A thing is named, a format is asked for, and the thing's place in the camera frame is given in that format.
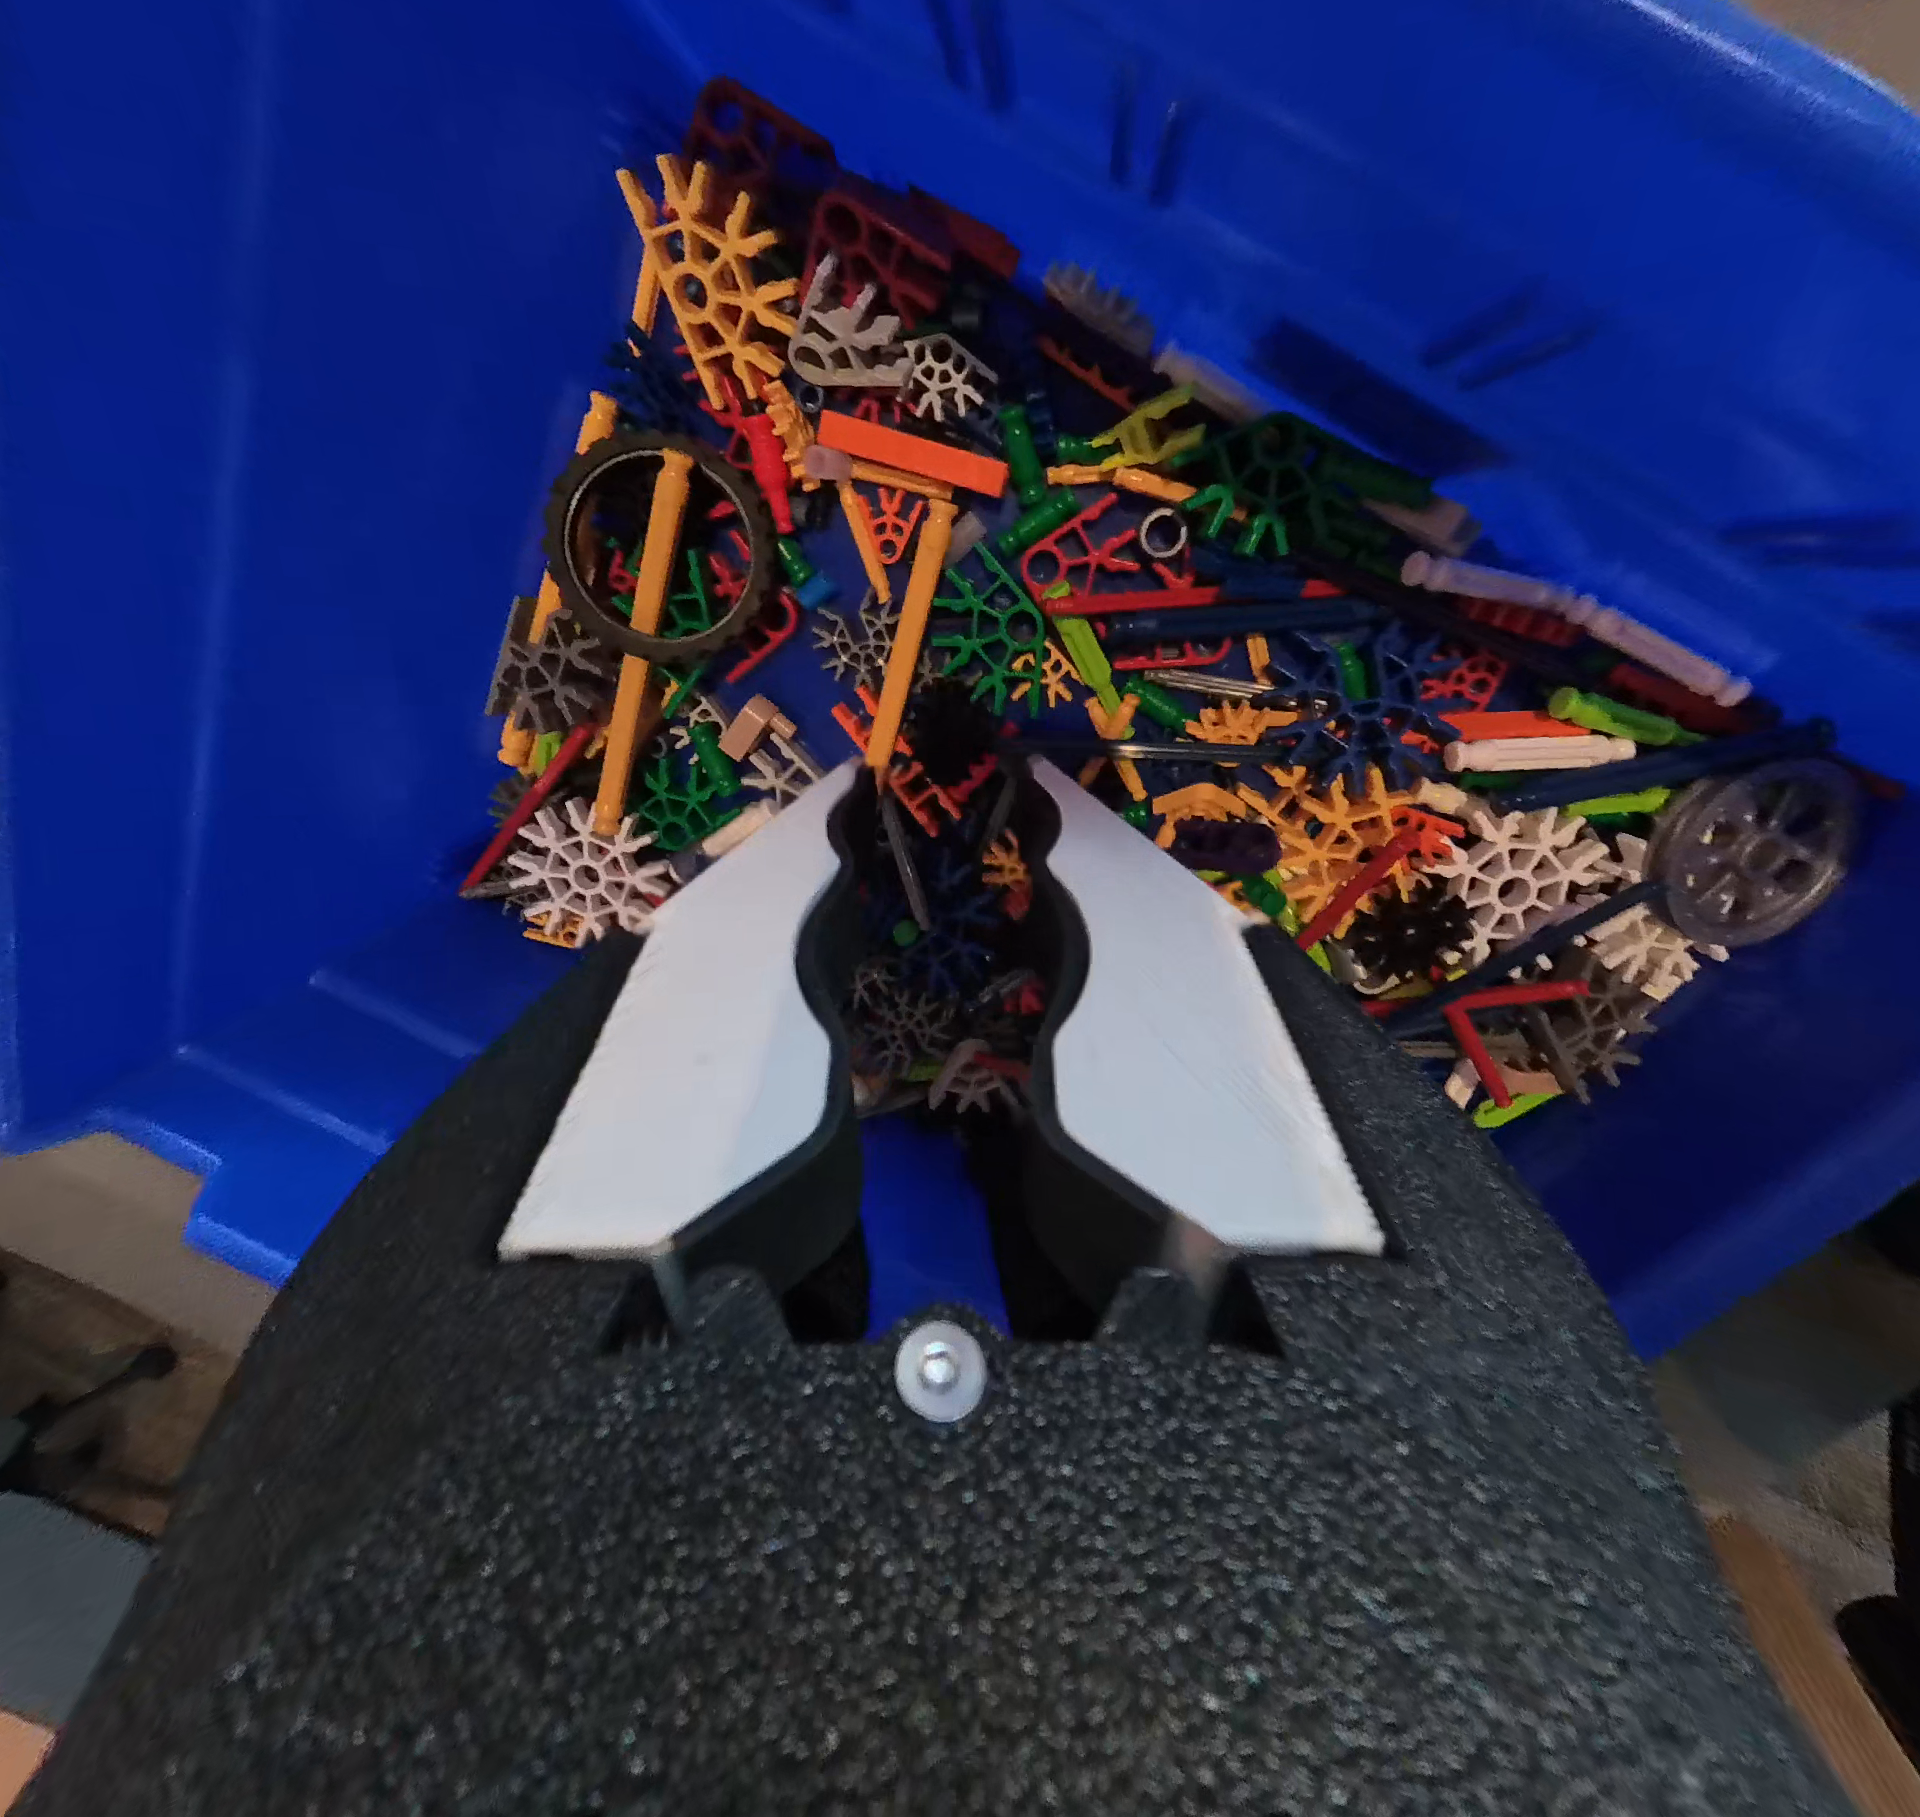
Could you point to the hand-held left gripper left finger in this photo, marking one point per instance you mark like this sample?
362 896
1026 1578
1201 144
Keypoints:
675 1084

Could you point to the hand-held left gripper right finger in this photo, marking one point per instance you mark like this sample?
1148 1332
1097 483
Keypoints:
1201 1068

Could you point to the pile of colourful construction pieces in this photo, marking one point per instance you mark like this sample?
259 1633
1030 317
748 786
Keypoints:
1050 572

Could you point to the blue bin with square tag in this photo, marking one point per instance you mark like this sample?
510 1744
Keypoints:
301 496

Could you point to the black rubber tyre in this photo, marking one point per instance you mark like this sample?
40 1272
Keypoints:
559 542

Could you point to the dark grey wheel hub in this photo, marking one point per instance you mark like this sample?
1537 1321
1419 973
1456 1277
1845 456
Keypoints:
1755 850

